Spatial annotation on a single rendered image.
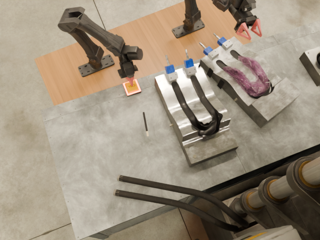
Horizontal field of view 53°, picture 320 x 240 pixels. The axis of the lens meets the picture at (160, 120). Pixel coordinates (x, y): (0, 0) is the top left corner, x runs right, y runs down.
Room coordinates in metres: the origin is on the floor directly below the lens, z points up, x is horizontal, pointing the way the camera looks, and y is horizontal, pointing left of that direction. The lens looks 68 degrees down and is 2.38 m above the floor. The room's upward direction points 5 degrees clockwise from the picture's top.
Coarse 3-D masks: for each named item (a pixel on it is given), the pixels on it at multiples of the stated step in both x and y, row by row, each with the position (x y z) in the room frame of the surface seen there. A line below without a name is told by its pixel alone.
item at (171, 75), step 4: (168, 60) 0.92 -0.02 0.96; (168, 64) 0.90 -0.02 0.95; (172, 64) 0.90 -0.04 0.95; (168, 68) 0.88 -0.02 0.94; (172, 68) 0.89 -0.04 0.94; (168, 72) 0.86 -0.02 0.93; (172, 72) 0.87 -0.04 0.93; (176, 72) 0.87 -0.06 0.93; (168, 76) 0.84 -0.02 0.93; (172, 76) 0.84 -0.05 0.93; (176, 76) 0.85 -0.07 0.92
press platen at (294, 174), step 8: (296, 160) 0.26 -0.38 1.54; (304, 160) 0.26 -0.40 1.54; (288, 168) 0.25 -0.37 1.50; (296, 168) 0.24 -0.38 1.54; (288, 176) 0.22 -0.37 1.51; (296, 176) 0.21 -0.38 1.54; (296, 184) 0.19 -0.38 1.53; (304, 184) 0.19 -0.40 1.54; (296, 192) 0.18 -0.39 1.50; (304, 192) 0.17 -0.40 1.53; (312, 192) 0.18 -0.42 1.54; (312, 200) 0.16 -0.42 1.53
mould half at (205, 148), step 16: (160, 80) 0.83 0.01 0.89; (176, 80) 0.84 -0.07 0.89; (160, 96) 0.77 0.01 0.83; (192, 96) 0.76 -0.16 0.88; (208, 96) 0.77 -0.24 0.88; (176, 112) 0.66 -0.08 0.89; (208, 112) 0.66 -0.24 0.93; (224, 112) 0.66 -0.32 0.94; (176, 128) 0.58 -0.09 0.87; (192, 128) 0.56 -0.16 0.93; (224, 128) 0.61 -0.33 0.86; (192, 144) 0.51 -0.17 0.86; (208, 144) 0.51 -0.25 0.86; (224, 144) 0.52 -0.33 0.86; (192, 160) 0.42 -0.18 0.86
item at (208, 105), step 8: (192, 80) 0.85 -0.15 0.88; (176, 88) 0.80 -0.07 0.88; (200, 88) 0.81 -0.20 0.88; (176, 96) 0.75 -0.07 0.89; (200, 96) 0.77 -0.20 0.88; (184, 104) 0.71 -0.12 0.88; (208, 104) 0.72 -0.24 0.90; (184, 112) 0.66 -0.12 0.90; (192, 112) 0.66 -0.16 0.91; (216, 112) 0.66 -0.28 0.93; (192, 120) 0.61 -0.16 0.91; (216, 120) 0.63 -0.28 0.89; (200, 128) 0.58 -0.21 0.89; (208, 128) 0.59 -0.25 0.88; (216, 128) 0.59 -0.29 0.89; (200, 136) 0.54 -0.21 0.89
